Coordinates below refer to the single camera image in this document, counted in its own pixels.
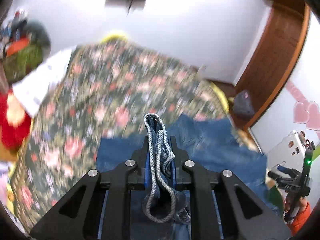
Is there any person right hand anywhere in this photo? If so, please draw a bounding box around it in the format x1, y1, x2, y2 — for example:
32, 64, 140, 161
284, 192, 308, 213

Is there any orange sleeve forearm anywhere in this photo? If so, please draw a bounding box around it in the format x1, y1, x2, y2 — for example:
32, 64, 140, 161
287, 202, 311, 236

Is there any brown wooden wardrobe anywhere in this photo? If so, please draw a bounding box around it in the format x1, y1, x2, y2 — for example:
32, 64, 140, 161
233, 0, 311, 131

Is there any white shirt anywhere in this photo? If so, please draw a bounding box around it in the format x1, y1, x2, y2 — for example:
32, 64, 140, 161
12, 46, 76, 118

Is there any orange box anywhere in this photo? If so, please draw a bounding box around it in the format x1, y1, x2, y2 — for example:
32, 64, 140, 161
6, 37, 29, 57

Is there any floral dark green bedspread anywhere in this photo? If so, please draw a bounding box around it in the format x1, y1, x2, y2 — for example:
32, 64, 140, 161
10, 40, 226, 231

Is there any red plush toy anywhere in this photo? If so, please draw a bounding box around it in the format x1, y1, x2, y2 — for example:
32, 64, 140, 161
1, 90, 32, 150

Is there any grey backpack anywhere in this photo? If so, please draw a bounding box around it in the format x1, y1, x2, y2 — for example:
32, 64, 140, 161
232, 90, 255, 119

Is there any blue denim jacket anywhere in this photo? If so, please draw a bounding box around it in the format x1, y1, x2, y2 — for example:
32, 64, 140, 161
97, 114, 279, 239

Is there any grey neck pillow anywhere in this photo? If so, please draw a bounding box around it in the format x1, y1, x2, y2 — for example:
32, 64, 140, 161
23, 21, 51, 47

